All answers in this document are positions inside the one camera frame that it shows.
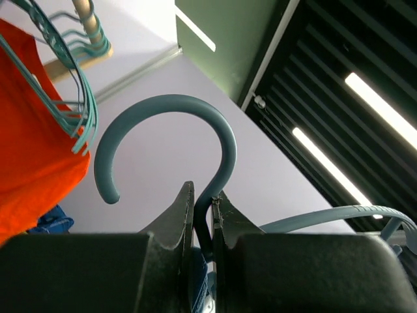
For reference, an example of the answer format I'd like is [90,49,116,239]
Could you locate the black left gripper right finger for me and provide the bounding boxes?
[212,192,270,312]

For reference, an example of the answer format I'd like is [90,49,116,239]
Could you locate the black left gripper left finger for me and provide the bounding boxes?
[134,181,194,312]

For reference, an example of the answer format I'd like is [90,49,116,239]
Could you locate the teal hanger of light shirt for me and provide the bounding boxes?
[93,93,417,261]

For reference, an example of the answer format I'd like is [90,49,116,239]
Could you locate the blue plaid shirt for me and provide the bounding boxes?
[26,205,74,234]

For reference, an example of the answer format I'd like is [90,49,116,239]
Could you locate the orange t-shirt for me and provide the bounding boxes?
[0,18,91,245]

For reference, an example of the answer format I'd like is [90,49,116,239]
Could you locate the teal empty hanger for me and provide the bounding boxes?
[13,1,110,154]
[1,36,87,138]
[48,9,111,56]

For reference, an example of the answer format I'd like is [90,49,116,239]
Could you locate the wooden clothes rack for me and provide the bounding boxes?
[42,0,114,84]

